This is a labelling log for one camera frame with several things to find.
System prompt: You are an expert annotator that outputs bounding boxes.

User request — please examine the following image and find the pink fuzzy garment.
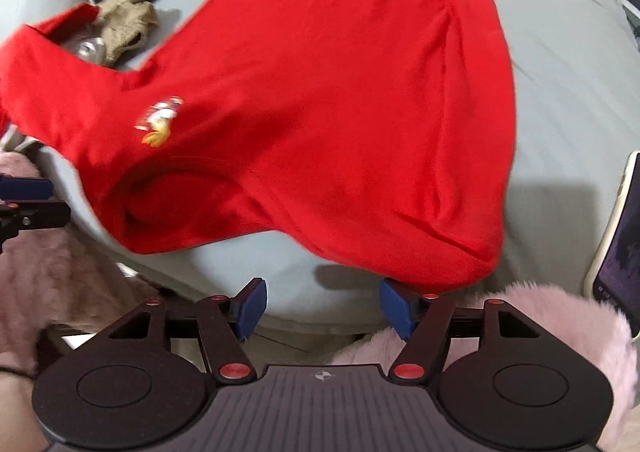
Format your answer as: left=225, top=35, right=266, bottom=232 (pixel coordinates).
left=0, top=151, right=640, bottom=452

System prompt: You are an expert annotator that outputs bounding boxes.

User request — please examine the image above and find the grey sofa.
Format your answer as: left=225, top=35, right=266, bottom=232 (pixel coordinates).
left=1, top=0, right=639, bottom=334

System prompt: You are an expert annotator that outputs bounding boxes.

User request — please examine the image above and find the tan khaki garment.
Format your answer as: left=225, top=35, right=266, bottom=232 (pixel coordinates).
left=96, top=0, right=160, bottom=66

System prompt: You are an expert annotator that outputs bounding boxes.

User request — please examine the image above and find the red t-shirt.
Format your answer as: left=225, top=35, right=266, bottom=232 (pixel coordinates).
left=1, top=0, right=515, bottom=293

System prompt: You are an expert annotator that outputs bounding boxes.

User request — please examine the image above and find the smartphone in beige case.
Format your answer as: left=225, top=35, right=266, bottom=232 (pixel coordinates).
left=584, top=151, right=640, bottom=340

